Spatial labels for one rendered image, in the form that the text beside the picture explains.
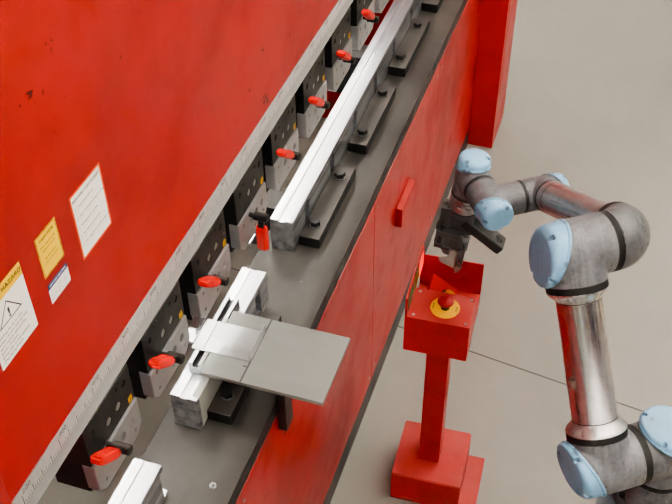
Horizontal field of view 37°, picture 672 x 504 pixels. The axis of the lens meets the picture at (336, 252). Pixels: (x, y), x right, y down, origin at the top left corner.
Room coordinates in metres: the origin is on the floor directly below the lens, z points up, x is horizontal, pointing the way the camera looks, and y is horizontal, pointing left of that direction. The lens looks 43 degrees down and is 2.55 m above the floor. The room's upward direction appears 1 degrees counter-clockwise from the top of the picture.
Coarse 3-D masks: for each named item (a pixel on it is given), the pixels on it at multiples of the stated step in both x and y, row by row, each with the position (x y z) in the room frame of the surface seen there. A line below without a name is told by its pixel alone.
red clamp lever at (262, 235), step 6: (252, 216) 1.54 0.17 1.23; (258, 216) 1.53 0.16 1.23; (264, 216) 1.53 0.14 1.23; (258, 222) 1.53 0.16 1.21; (264, 222) 1.54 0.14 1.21; (258, 228) 1.53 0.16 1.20; (264, 228) 1.53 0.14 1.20; (258, 234) 1.53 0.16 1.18; (264, 234) 1.53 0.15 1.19; (258, 240) 1.53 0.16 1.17; (264, 240) 1.53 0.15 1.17; (258, 246) 1.53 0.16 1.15; (264, 246) 1.53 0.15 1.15
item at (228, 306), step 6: (228, 300) 1.52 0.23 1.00; (234, 300) 1.52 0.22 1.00; (222, 306) 1.50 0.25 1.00; (228, 306) 1.51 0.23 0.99; (234, 306) 1.50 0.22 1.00; (222, 312) 1.49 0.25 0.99; (228, 312) 1.49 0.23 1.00; (216, 318) 1.47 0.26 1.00; (222, 318) 1.48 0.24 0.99; (228, 318) 1.47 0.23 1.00; (216, 324) 1.46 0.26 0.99; (198, 354) 1.37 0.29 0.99; (192, 360) 1.35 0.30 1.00; (198, 360) 1.36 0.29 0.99; (192, 366) 1.34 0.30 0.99; (198, 366) 1.34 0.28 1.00; (192, 372) 1.34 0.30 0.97; (198, 372) 1.34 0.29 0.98
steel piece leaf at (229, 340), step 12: (228, 324) 1.45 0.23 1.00; (216, 336) 1.41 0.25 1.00; (228, 336) 1.41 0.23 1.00; (240, 336) 1.41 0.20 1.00; (252, 336) 1.41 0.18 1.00; (204, 348) 1.38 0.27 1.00; (216, 348) 1.38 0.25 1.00; (228, 348) 1.38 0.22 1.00; (240, 348) 1.38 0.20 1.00; (252, 348) 1.36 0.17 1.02
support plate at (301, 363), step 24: (240, 312) 1.48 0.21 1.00; (264, 336) 1.41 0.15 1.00; (288, 336) 1.41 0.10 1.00; (312, 336) 1.41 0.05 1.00; (336, 336) 1.41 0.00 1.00; (216, 360) 1.35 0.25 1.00; (240, 360) 1.35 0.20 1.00; (264, 360) 1.35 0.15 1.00; (288, 360) 1.35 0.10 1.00; (312, 360) 1.35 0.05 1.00; (336, 360) 1.35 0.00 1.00; (240, 384) 1.29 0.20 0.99; (264, 384) 1.29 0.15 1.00; (288, 384) 1.28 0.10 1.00; (312, 384) 1.28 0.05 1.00
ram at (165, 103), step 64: (0, 0) 1.00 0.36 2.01; (64, 0) 1.11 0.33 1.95; (128, 0) 1.25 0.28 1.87; (192, 0) 1.43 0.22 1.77; (256, 0) 1.66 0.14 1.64; (320, 0) 2.00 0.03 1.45; (0, 64) 0.97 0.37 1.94; (64, 64) 1.08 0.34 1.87; (128, 64) 1.22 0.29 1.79; (192, 64) 1.40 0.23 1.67; (256, 64) 1.64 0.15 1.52; (0, 128) 0.94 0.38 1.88; (64, 128) 1.05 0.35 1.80; (128, 128) 1.19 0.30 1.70; (192, 128) 1.37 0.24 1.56; (0, 192) 0.91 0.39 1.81; (64, 192) 1.02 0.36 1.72; (128, 192) 1.16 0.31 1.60; (192, 192) 1.34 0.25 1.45; (0, 256) 0.88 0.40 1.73; (64, 256) 0.99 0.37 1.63; (128, 256) 1.13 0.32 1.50; (64, 320) 0.96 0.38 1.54; (128, 320) 1.10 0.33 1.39; (0, 384) 0.82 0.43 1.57; (64, 384) 0.92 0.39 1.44; (0, 448) 0.78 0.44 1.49; (64, 448) 0.89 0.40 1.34
